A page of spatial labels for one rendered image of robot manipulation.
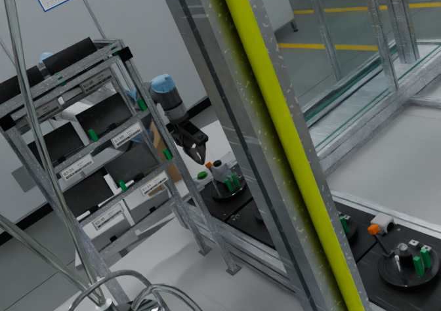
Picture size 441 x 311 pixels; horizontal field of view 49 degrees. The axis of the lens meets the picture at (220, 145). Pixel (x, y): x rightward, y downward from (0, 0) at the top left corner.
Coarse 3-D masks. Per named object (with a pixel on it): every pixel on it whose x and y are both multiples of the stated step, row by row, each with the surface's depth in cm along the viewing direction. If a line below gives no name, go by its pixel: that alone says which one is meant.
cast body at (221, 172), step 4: (216, 164) 169; (220, 164) 170; (224, 164) 169; (212, 168) 171; (216, 168) 169; (220, 168) 169; (224, 168) 170; (228, 168) 171; (216, 172) 170; (220, 172) 169; (224, 172) 170; (228, 172) 170; (216, 176) 173; (220, 176) 169; (224, 176) 170; (228, 176) 169; (220, 180) 171; (232, 180) 169
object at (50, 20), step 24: (0, 0) 394; (24, 0) 404; (48, 0) 414; (72, 0) 424; (0, 24) 398; (24, 24) 407; (48, 24) 417; (72, 24) 428; (24, 48) 411; (48, 48) 421; (120, 72) 462; (96, 168) 465
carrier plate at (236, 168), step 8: (232, 168) 189; (200, 192) 182; (208, 192) 180; (248, 192) 170; (192, 200) 180; (208, 200) 176; (232, 200) 169; (240, 200) 168; (248, 200) 166; (208, 208) 171; (216, 208) 169; (224, 208) 167; (232, 208) 165; (240, 208) 165; (216, 216) 165; (224, 216) 163
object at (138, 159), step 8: (144, 144) 137; (128, 152) 136; (136, 152) 136; (144, 152) 137; (112, 160) 134; (120, 160) 135; (128, 160) 135; (136, 160) 136; (144, 160) 136; (152, 160) 137; (112, 168) 134; (120, 168) 135; (128, 168) 135; (136, 168) 136; (144, 168) 136; (112, 176) 134; (120, 176) 134; (128, 176) 135
